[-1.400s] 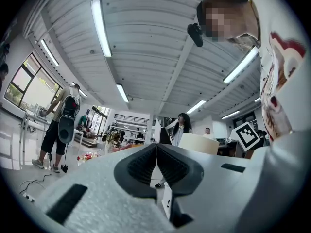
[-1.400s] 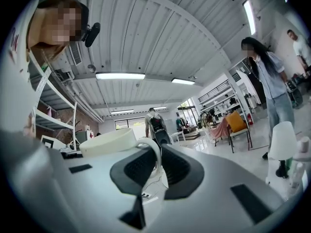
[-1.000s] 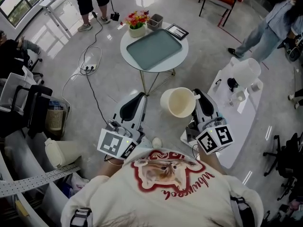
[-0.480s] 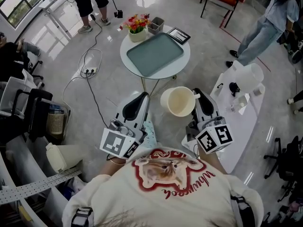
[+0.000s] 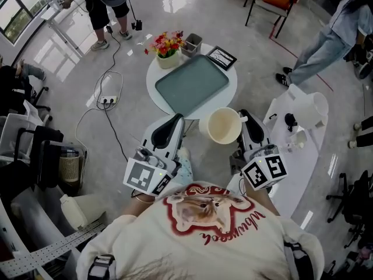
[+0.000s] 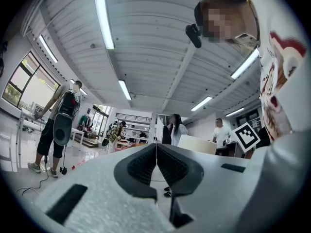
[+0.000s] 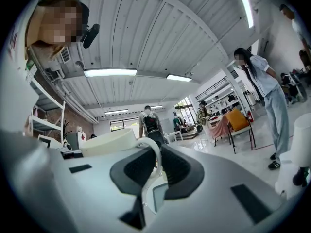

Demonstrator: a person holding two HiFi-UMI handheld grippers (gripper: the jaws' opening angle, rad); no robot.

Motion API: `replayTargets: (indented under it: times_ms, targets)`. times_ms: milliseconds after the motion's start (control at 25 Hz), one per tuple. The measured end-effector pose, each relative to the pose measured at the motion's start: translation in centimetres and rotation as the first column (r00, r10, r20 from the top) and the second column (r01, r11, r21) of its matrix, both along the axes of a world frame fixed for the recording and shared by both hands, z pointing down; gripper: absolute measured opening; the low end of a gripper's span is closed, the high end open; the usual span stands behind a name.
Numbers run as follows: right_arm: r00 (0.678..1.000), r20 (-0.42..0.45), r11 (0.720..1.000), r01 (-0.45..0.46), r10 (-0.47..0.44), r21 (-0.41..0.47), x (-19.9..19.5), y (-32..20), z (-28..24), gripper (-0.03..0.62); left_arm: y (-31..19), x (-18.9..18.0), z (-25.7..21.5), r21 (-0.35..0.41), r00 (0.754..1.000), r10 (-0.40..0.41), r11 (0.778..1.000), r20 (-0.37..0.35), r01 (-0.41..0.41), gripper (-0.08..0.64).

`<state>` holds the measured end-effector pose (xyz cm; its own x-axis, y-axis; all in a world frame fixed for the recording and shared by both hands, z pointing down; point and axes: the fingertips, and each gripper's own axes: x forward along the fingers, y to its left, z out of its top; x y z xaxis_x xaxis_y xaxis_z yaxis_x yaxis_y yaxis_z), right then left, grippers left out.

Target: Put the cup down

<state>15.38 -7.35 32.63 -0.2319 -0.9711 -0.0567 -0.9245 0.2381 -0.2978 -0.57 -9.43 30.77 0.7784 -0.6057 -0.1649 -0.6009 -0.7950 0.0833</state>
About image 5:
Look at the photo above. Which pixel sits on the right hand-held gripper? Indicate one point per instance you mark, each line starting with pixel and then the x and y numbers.
pixel 265 171

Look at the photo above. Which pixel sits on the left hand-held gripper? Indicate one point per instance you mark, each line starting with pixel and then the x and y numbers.
pixel 142 175

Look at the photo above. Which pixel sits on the cream ceramic mug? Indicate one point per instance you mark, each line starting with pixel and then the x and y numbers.
pixel 223 125

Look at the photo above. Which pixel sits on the grey-green serving tray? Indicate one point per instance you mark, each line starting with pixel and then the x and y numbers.
pixel 192 83

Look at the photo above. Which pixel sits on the person's left forearm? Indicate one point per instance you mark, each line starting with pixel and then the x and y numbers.
pixel 137 207

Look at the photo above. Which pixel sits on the person's right forearm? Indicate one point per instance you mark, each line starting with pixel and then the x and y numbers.
pixel 260 200

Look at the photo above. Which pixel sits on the small grey box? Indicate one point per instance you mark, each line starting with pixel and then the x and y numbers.
pixel 190 49

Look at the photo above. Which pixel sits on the person's left white slipper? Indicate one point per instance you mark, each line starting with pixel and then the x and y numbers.
pixel 183 153

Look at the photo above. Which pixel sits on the crumpled clear plastic wrapper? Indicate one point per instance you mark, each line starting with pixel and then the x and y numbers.
pixel 287 148

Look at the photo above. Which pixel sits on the small black desk gadget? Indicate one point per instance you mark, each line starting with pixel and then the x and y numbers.
pixel 290 121

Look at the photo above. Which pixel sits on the person's star-print pyjama trousers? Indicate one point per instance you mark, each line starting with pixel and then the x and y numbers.
pixel 185 171

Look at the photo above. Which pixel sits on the small white mug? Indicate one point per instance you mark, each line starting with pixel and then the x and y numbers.
pixel 298 139

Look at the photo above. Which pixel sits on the round white side table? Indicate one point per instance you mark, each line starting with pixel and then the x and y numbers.
pixel 151 82

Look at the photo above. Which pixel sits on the large white plastic jug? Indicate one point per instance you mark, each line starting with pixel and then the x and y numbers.
pixel 306 106

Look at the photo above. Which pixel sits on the white curved counter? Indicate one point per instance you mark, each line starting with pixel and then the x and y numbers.
pixel 306 162

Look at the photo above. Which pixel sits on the white power strip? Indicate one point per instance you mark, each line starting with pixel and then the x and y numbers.
pixel 108 99

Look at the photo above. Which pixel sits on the cream pot of red flowers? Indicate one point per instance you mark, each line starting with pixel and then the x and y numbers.
pixel 167 61

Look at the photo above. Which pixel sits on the wicker waste basket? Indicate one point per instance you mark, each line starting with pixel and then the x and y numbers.
pixel 69 169

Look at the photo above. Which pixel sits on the cream plastic canister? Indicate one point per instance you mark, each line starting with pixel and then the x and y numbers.
pixel 73 211

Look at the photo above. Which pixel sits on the black chair with draped jacket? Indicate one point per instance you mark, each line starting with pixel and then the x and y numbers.
pixel 46 156

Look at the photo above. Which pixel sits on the black office chair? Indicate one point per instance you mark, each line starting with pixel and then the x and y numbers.
pixel 40 104
pixel 358 203

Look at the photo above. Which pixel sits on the person's white printed t-shirt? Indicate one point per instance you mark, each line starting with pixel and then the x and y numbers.
pixel 233 258

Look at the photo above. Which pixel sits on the white chair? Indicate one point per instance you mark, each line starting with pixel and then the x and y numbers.
pixel 14 136

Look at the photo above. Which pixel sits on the white work table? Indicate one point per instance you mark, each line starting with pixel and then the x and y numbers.
pixel 52 10

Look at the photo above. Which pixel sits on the large window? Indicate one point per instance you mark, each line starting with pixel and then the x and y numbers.
pixel 17 13

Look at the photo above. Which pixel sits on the black picture frame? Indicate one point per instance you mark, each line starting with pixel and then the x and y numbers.
pixel 221 57

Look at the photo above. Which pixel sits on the perforated metal rail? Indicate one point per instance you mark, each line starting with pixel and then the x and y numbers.
pixel 52 249

